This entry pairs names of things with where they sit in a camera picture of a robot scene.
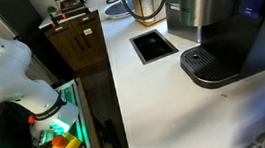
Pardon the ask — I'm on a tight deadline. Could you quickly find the black silver coffee maker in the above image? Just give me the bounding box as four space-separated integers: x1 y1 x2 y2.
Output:
172 0 265 93

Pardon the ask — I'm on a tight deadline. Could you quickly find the green lidded coffee pod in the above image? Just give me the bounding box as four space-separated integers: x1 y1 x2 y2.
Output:
253 129 265 146

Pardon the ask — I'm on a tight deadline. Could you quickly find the steel framed countertop waste chute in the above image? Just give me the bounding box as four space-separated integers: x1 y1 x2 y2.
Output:
128 26 181 67

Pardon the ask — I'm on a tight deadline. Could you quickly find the white cabinet label sticker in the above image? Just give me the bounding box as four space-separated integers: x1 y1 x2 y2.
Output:
82 27 94 36

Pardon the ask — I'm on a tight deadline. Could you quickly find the round blue tray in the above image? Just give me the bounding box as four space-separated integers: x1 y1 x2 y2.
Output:
101 0 137 22

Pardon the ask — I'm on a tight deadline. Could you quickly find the brown wooden cabinet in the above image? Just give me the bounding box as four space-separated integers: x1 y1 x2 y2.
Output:
41 9 111 76

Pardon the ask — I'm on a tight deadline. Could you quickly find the black ribbed drip tray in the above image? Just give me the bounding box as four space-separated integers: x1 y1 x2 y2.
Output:
178 41 243 93

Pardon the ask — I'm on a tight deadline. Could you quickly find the white paper cup stack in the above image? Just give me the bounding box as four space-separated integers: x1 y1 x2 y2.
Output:
138 0 157 25

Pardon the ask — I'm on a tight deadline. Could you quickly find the yellow emergency stop box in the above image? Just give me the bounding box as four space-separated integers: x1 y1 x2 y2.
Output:
48 129 84 148

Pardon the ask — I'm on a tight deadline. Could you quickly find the dark printed box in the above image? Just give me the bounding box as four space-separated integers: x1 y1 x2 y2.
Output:
58 0 87 12

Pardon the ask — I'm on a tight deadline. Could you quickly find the small green round object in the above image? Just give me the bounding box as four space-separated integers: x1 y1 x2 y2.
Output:
45 4 58 15

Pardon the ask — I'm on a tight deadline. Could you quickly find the aluminium rail frame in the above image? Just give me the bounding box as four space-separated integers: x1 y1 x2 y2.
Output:
52 78 94 148

